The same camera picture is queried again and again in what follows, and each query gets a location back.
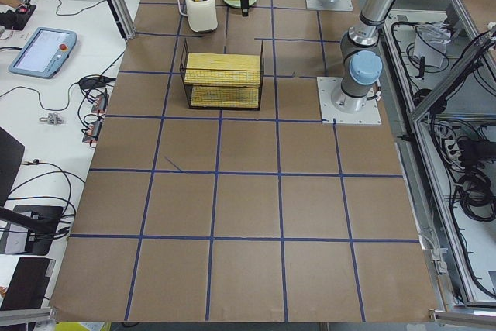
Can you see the white toaster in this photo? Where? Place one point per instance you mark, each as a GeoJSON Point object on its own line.
{"type": "Point", "coordinates": [201, 16]}

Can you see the black mouse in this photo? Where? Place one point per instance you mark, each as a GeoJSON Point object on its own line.
{"type": "Point", "coordinates": [92, 82]}

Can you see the small circuit boards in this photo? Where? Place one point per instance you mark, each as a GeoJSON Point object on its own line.
{"type": "Point", "coordinates": [93, 121]}

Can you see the crumpled white paper bag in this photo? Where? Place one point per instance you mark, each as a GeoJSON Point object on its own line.
{"type": "Point", "coordinates": [431, 43]}

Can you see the near teach pendant tablet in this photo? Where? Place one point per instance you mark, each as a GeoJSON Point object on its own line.
{"type": "Point", "coordinates": [44, 53]}

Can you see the black monitor corner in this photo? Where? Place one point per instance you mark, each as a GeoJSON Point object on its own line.
{"type": "Point", "coordinates": [12, 152]}

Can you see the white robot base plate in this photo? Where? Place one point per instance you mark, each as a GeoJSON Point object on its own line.
{"type": "Point", "coordinates": [350, 114]}

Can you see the aluminium side frame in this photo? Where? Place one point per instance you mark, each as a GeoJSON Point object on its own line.
{"type": "Point", "coordinates": [450, 112]}

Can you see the small metal bracket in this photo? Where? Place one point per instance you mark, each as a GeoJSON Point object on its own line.
{"type": "Point", "coordinates": [52, 118]}

